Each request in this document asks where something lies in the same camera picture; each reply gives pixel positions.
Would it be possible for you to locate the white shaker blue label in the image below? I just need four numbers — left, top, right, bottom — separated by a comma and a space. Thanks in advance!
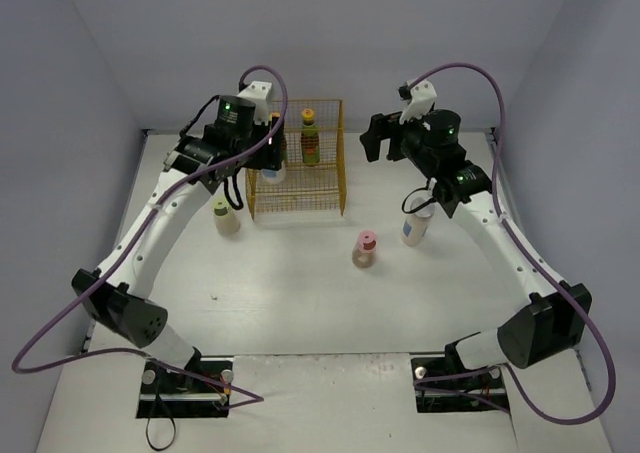
401, 197, 435, 247

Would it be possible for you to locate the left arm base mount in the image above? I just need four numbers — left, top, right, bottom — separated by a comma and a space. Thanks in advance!
136, 361, 231, 419

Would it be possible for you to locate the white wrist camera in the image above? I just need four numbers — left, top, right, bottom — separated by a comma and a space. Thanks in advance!
237, 81, 274, 125
398, 80, 437, 125

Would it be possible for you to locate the yellow wire rack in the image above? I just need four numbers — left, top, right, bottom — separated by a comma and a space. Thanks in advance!
245, 99, 347, 220

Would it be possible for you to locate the yellow cap sauce bottle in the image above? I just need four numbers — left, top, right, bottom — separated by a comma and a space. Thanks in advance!
300, 108, 320, 166
270, 112, 287, 163

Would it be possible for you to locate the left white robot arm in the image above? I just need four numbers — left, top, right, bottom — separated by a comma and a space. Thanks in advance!
72, 84, 273, 393

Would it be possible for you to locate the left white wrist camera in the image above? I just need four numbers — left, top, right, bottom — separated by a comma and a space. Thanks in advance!
237, 81, 274, 125

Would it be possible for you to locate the yellow lid spice jar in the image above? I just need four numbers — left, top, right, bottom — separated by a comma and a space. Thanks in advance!
212, 197, 240, 236

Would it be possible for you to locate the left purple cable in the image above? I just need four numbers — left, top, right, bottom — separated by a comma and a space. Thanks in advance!
10, 65, 290, 409

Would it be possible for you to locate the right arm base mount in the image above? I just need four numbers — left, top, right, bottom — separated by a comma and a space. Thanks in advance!
410, 355, 510, 414

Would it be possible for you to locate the black loop cable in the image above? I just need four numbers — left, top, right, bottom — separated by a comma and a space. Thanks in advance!
143, 392, 176, 448

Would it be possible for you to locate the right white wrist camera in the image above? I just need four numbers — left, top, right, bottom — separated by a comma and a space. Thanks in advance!
398, 80, 437, 125

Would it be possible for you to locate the silver lid white shaker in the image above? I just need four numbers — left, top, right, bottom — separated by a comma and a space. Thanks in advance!
261, 166, 286, 184

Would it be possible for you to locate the pink lid spice jar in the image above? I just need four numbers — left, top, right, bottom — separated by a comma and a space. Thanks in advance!
352, 230, 377, 269

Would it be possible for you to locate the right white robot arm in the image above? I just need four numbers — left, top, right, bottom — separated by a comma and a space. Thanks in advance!
360, 110, 592, 385

